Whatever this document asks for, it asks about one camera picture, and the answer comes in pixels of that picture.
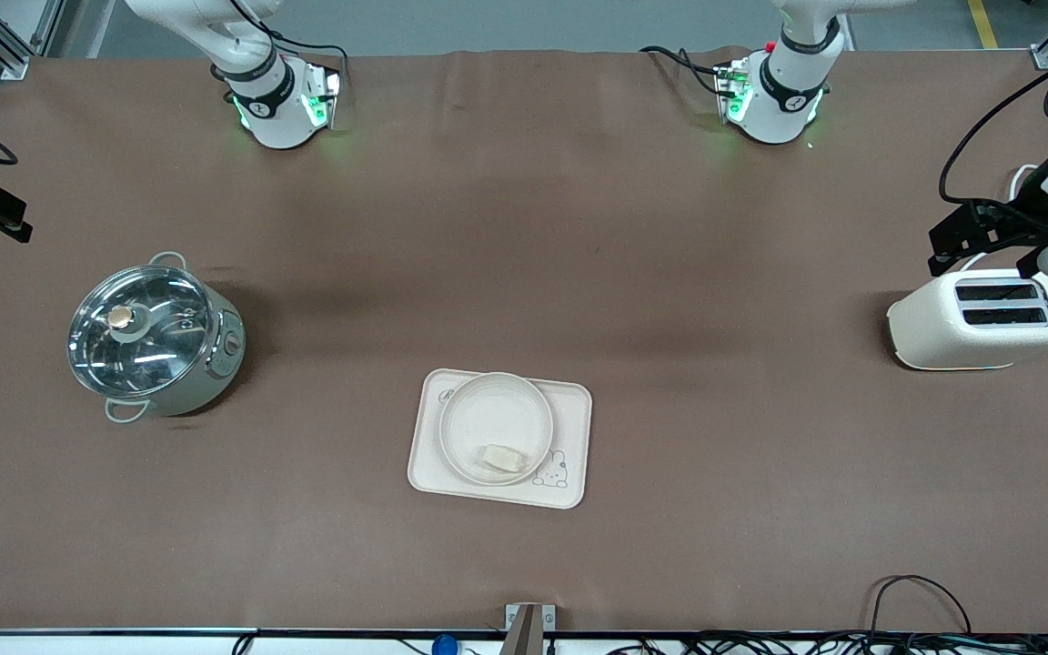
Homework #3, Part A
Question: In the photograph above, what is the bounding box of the metal table edge bracket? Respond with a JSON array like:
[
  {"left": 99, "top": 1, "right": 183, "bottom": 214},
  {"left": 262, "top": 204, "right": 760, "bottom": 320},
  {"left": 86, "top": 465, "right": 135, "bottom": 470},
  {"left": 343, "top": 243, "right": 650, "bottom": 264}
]
[{"left": 505, "top": 603, "right": 556, "bottom": 655}]

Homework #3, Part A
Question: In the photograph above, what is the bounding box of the black looped cable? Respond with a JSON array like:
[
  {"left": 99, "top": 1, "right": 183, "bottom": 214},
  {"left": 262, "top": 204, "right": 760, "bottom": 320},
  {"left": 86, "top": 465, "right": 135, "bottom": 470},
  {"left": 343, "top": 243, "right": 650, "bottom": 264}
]
[{"left": 868, "top": 574, "right": 972, "bottom": 640}]

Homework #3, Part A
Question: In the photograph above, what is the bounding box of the pale green electric pot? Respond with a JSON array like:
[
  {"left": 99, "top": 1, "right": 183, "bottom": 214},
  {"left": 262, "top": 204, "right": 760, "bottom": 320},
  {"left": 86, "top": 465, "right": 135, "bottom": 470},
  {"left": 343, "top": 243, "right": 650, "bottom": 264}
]
[{"left": 67, "top": 252, "right": 247, "bottom": 424}]

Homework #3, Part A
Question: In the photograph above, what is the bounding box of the cream two-slot toaster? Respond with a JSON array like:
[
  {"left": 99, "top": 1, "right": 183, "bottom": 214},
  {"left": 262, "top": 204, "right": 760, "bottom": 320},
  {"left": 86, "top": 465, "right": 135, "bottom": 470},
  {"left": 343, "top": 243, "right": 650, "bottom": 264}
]
[{"left": 887, "top": 268, "right": 1048, "bottom": 371}]

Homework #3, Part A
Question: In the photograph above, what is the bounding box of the black left base cable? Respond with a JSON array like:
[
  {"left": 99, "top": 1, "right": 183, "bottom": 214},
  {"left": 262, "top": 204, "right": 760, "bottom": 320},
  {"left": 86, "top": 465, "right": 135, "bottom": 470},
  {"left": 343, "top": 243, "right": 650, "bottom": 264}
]
[{"left": 640, "top": 45, "right": 727, "bottom": 97}]

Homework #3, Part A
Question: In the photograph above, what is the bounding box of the round cream plate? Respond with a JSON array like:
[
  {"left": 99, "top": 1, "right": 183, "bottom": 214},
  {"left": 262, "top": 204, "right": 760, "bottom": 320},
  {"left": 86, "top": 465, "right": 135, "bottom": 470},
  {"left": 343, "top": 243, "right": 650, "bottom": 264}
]
[{"left": 438, "top": 371, "right": 555, "bottom": 487}]

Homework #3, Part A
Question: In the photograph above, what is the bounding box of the cream rabbit print tray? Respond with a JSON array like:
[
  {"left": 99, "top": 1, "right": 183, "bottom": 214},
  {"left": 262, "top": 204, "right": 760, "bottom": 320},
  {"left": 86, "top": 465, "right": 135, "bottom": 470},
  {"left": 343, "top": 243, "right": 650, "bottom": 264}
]
[{"left": 407, "top": 368, "right": 593, "bottom": 509}]

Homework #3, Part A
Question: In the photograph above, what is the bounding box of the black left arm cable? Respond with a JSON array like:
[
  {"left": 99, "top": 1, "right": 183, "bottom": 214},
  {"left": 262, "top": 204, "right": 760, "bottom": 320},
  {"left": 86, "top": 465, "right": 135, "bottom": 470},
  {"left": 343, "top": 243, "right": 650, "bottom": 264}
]
[{"left": 939, "top": 41, "right": 1048, "bottom": 207}]

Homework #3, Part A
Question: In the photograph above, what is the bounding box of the small pale bun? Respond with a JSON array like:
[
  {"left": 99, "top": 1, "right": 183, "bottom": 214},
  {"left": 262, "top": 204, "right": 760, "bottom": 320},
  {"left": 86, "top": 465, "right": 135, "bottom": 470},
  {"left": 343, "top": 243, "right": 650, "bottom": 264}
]
[{"left": 474, "top": 443, "right": 530, "bottom": 475}]

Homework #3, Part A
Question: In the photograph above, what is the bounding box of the black cable bundle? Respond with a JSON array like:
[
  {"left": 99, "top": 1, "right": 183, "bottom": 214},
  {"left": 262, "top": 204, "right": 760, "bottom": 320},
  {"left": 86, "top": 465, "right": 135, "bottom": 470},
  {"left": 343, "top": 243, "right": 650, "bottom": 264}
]
[{"left": 604, "top": 630, "right": 1048, "bottom": 655}]

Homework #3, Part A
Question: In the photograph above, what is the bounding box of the brown table cloth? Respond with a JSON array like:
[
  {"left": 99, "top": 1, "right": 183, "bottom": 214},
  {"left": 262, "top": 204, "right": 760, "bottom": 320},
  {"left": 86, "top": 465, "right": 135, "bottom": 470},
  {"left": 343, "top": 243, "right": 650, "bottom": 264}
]
[{"left": 0, "top": 47, "right": 1048, "bottom": 635}]

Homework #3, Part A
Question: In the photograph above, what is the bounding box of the black base cable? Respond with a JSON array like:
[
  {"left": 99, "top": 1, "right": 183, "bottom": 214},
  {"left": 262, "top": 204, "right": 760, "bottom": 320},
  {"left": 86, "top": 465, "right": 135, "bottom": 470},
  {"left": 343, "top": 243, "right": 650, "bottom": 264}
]
[
  {"left": 228, "top": 0, "right": 350, "bottom": 66},
  {"left": 640, "top": 45, "right": 727, "bottom": 97}
]

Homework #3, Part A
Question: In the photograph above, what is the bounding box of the black right base cable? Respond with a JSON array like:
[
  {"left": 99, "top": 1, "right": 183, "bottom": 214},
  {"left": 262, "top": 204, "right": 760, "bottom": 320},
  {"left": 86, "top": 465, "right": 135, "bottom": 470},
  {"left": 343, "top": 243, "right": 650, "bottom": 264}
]
[{"left": 228, "top": 0, "right": 350, "bottom": 66}]

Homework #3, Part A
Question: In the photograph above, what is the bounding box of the glass pot lid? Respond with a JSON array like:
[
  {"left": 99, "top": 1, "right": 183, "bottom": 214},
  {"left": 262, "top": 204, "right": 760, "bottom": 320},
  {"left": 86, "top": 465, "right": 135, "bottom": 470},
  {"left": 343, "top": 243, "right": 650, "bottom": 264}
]
[{"left": 67, "top": 264, "right": 216, "bottom": 399}]

